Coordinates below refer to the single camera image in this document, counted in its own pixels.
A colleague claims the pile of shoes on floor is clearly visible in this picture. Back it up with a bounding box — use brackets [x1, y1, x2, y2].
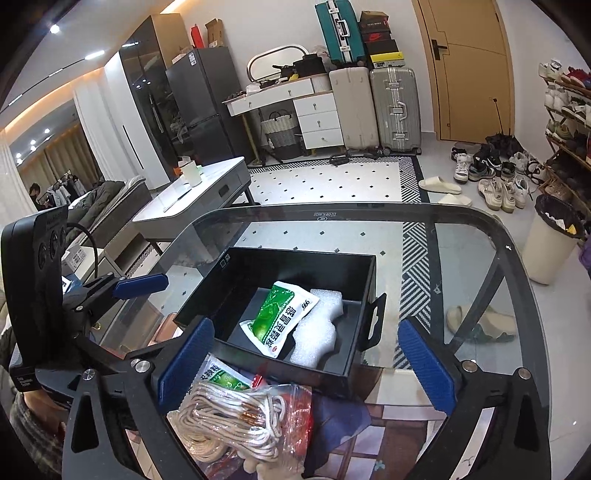
[450, 134, 549, 214]

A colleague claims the white wardrobe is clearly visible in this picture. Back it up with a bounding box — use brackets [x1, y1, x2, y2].
[74, 51, 172, 191]

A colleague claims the black bag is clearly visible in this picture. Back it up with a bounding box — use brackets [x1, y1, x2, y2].
[293, 54, 329, 80]

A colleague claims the yellow wooden door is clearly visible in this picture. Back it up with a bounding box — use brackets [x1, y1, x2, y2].
[412, 0, 516, 142]

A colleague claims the woven basket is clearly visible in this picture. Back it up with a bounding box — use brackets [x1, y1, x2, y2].
[260, 111, 302, 160]

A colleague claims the person's left forearm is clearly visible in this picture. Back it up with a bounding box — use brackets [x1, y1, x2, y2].
[0, 388, 65, 478]

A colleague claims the teal suitcase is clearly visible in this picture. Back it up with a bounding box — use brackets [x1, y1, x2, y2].
[315, 0, 368, 66]

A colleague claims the beige suitcase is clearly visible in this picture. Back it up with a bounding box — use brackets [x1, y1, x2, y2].
[329, 66, 380, 151]

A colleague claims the beige slipper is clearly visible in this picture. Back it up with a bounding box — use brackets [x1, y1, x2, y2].
[418, 176, 463, 195]
[445, 305, 519, 343]
[436, 193, 474, 208]

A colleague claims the brown cardboard box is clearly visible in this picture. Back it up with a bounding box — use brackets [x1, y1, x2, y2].
[204, 18, 228, 49]

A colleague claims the black umbrella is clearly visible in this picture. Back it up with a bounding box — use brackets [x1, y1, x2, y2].
[485, 96, 526, 158]

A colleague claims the white coffee table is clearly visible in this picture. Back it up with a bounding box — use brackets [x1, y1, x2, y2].
[131, 157, 259, 254]

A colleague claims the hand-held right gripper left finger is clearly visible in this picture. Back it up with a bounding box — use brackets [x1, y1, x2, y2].
[62, 316, 218, 480]

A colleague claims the silver suitcase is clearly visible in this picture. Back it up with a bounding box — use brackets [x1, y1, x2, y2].
[369, 67, 424, 156]

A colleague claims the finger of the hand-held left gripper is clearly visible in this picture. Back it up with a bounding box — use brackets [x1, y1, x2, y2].
[62, 273, 168, 319]

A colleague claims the black glass cabinet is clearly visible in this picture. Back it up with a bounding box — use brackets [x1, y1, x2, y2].
[118, 15, 185, 151]

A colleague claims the wooden shoe rack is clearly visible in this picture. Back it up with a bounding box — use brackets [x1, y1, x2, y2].
[538, 60, 591, 206]

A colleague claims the black cardboard box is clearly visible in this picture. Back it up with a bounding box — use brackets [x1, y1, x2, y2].
[173, 246, 387, 400]

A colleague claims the cream trash bin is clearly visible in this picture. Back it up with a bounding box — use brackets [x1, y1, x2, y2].
[522, 194, 587, 285]

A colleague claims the bed with olive blanket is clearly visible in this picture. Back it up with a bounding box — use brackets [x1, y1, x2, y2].
[68, 177, 154, 252]

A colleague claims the zip bag of rope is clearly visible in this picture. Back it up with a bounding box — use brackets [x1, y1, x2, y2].
[166, 381, 315, 480]

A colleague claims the red white glue packet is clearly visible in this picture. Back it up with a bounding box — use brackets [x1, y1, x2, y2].
[277, 382, 320, 480]

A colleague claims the dark grey fridge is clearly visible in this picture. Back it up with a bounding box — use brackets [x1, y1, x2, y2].
[165, 46, 252, 163]

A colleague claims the black cable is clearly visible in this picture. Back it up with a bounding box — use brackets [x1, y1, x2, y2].
[67, 223, 101, 280]

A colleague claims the white foam piece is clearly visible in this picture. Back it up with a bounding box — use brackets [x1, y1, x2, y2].
[288, 288, 345, 370]

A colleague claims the white dressing table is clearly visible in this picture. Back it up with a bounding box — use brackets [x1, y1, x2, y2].
[222, 74, 345, 154]

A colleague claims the yellow black shoe box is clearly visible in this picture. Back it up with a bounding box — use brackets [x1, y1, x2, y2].
[369, 52, 405, 70]

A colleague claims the oval mirror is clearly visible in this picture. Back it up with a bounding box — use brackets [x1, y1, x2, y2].
[247, 43, 309, 89]

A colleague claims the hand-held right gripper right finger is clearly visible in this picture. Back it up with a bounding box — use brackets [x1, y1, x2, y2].
[397, 318, 552, 480]

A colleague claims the green white medicine packet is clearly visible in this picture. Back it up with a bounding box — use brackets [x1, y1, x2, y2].
[185, 353, 253, 398]
[239, 281, 320, 359]

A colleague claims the glass table with black rim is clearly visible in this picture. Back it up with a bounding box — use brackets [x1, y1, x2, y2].
[88, 205, 550, 480]

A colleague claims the row of shoes on rack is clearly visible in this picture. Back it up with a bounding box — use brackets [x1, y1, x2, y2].
[538, 59, 591, 195]

